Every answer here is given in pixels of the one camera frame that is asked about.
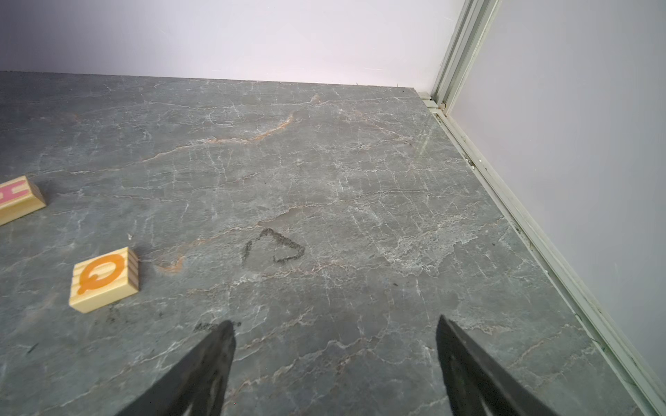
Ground wooden block orange Q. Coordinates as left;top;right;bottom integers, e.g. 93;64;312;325
69;247;140;313

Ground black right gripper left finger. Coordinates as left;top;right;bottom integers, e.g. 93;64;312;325
119;321;236;415

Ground aluminium frame rail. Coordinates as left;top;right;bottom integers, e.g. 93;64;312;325
428;1;665;415

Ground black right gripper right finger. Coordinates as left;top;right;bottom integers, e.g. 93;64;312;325
435;315;555;415

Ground wooden block pink H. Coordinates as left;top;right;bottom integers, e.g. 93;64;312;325
0;176;47;225

